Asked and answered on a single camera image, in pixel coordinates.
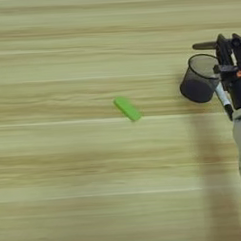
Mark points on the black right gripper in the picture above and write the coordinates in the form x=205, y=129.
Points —
x=237, y=88

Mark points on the black mesh pen cup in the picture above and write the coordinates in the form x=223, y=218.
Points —
x=197, y=88

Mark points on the green eraser block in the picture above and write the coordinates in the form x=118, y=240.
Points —
x=127, y=108

